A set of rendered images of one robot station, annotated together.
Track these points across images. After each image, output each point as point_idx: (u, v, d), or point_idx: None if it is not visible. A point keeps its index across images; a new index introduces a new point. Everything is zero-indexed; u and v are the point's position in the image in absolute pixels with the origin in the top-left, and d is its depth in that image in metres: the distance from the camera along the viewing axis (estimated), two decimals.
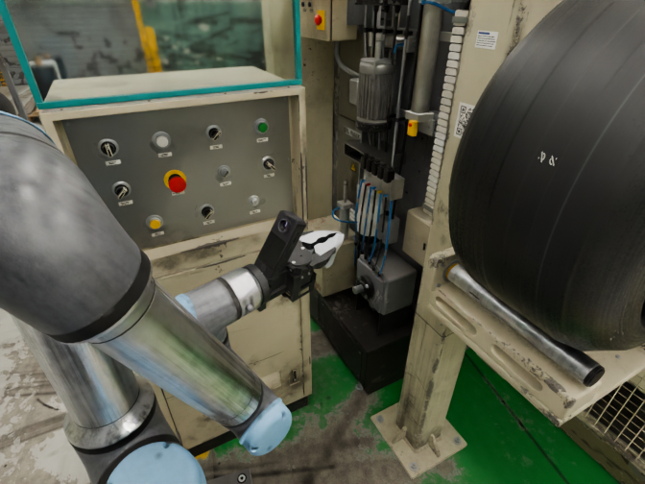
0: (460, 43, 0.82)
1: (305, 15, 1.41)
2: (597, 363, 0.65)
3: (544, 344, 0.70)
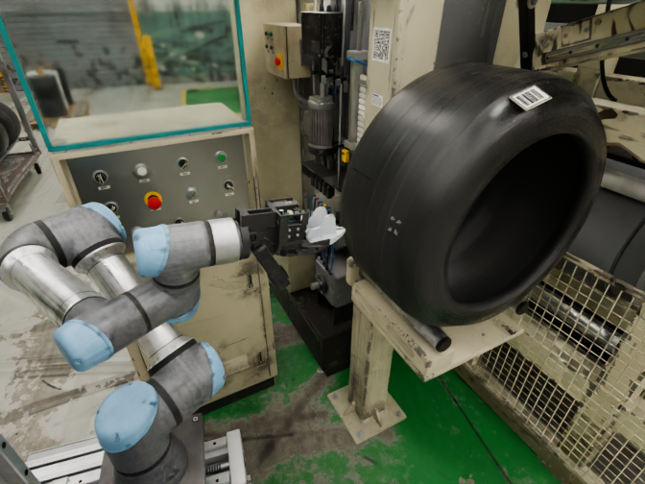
0: (366, 98, 1.09)
1: (269, 55, 1.68)
2: (435, 344, 0.91)
3: None
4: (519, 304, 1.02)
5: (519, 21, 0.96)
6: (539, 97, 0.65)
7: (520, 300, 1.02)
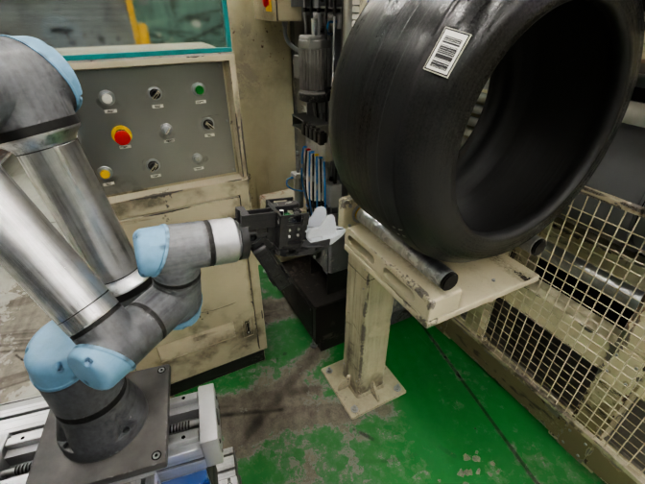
0: None
1: None
2: (443, 287, 0.81)
3: None
4: (533, 254, 0.91)
5: None
6: (457, 44, 0.51)
7: (528, 251, 0.91)
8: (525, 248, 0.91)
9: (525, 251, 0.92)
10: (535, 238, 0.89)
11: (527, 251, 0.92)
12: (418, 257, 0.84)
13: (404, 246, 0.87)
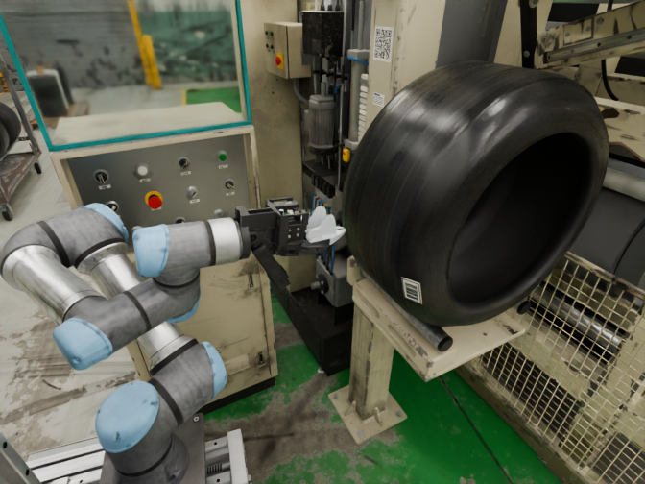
0: (367, 97, 1.09)
1: (270, 55, 1.68)
2: (449, 336, 0.93)
3: None
4: (528, 305, 1.04)
5: (521, 20, 0.96)
6: (415, 288, 0.74)
7: None
8: None
9: None
10: (514, 310, 1.03)
11: None
12: None
13: None
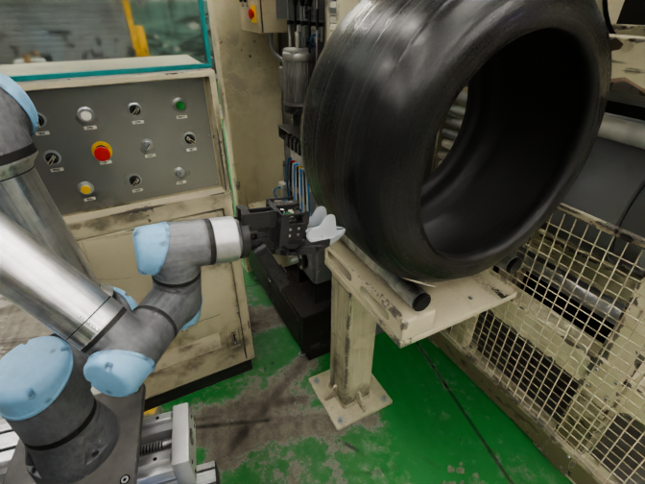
0: None
1: (243, 10, 1.55)
2: (411, 302, 0.79)
3: None
4: (509, 263, 0.89)
5: None
6: (418, 282, 0.75)
7: (510, 257, 0.89)
8: (509, 254, 0.90)
9: (504, 258, 0.90)
10: None
11: (502, 261, 0.90)
12: None
13: None
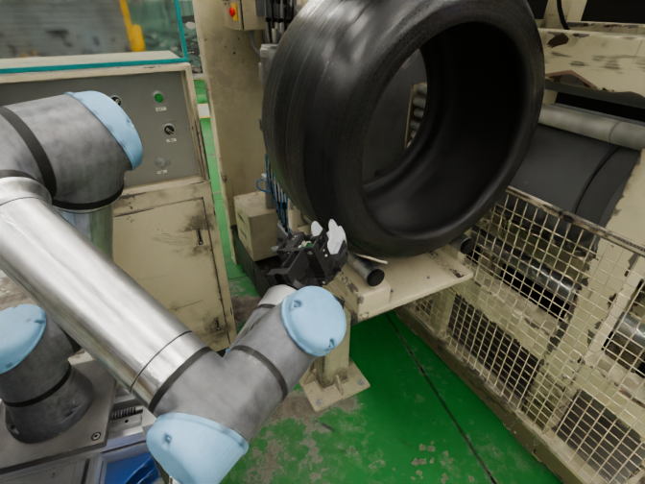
0: None
1: (226, 9, 1.61)
2: (366, 277, 0.85)
3: None
4: (462, 244, 0.95)
5: None
6: (370, 258, 0.81)
7: (463, 238, 0.96)
8: (463, 235, 0.96)
9: (458, 239, 0.96)
10: (471, 240, 0.98)
11: (456, 242, 0.96)
12: None
13: None
